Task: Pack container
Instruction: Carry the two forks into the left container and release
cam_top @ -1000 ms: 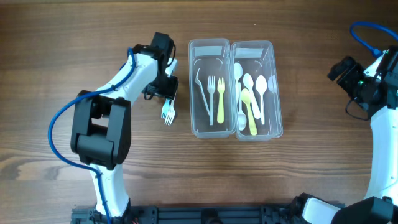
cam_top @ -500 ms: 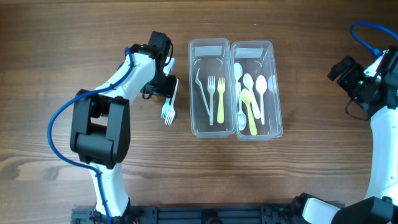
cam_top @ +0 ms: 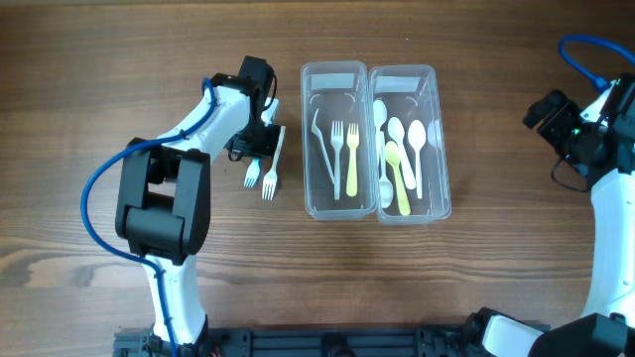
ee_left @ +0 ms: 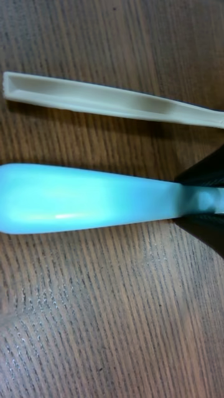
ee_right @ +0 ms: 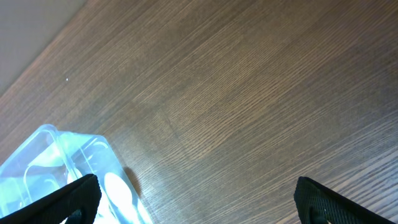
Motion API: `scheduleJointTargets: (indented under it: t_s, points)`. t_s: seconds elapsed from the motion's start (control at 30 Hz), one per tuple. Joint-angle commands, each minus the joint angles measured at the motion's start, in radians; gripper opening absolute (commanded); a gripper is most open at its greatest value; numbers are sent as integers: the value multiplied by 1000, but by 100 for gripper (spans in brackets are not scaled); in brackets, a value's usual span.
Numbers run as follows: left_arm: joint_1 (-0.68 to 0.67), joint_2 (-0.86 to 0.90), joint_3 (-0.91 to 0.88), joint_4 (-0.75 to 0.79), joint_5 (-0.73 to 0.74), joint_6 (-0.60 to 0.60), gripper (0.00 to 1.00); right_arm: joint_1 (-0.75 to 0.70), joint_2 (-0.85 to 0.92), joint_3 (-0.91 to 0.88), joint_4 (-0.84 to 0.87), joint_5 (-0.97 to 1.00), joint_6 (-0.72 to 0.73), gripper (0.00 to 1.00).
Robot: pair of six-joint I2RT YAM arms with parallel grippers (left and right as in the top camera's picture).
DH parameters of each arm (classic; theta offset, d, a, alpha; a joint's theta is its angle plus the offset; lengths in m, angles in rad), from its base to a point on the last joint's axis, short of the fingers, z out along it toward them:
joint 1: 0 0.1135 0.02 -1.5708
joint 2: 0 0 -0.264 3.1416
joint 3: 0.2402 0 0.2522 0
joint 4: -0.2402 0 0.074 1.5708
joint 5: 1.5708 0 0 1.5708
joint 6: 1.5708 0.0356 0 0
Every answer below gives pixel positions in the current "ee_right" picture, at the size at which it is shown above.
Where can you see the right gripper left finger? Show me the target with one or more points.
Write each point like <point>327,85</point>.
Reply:
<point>76,202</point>

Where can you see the white spoon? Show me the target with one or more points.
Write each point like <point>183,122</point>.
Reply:
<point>120,195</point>

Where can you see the right clear plastic container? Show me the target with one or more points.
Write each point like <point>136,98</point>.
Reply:
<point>50,159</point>

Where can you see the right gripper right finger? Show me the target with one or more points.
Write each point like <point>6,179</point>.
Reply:
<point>317,204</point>

